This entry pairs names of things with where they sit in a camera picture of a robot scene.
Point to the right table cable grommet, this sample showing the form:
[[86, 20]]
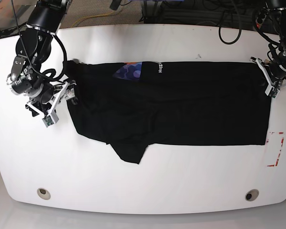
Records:
[[252, 195]]

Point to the black tripod stand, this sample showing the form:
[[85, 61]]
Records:
[[7, 32]]

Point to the left table cable grommet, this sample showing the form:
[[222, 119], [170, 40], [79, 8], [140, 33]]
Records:
[[43, 193]]

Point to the black metal frame on floor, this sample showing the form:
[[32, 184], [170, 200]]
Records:
[[153, 11]]

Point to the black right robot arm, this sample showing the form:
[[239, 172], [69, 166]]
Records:
[[46, 89]]

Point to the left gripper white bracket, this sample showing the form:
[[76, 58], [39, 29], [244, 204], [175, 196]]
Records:
[[275, 75]]

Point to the black T-shirt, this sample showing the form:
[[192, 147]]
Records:
[[131, 106]]

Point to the table cable grommet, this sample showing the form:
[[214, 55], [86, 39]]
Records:
[[252, 195], [43, 193]]

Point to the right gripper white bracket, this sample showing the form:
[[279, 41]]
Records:
[[45, 103]]

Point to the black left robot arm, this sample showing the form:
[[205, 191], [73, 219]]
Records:
[[276, 11]]

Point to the red tape rectangle marking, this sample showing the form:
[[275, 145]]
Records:
[[273, 148]]

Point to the black power strip red switch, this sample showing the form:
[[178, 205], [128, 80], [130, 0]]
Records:
[[259, 19]]

